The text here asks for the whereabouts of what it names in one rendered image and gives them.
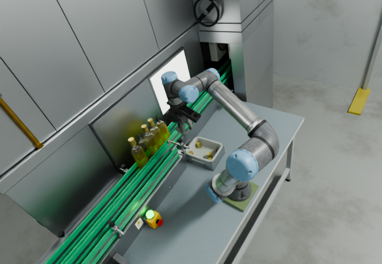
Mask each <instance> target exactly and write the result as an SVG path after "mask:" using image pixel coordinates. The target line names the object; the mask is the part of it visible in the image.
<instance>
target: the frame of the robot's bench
mask: <svg viewBox="0 0 382 264"><path fill-rule="evenodd" d="M294 140H295V137H294V138H293V140H292V142H291V143H290V145H289V146H288V150H287V159H286V169H285V171H284V173H283V175H282V176H281V178H280V180H279V182H278V183H277V185H276V187H275V189H274V191H273V192H272V194H271V196H270V197H269V199H268V201H267V203H266V204H265V206H264V208H263V210H262V212H261V213H260V215H259V217H258V219H257V220H256V222H255V224H254V226H253V227H252V229H251V231H250V233H249V234H248V236H247V238H246V240H245V242H244V243H243V245H242V247H241V249H240V250H239V252H238V254H237V255H236V257H235V259H234V261H233V263H232V264H239V262H240V260H241V259H242V257H243V255H244V253H245V251H246V250H247V248H248V246H249V244H250V242H251V240H252V239H253V237H254V235H255V233H256V231H257V230H258V228H259V226H260V224H261V222H262V221H263V219H264V217H265V215H266V213H267V212H268V210H269V208H270V206H271V204H272V202H273V201H274V199H275V197H276V195H277V193H278V192H279V190H280V188H281V186H282V185H283V183H284V181H285V180H286V181H288V182H289V181H290V178H291V175H292V163H293V152H294Z"/></svg>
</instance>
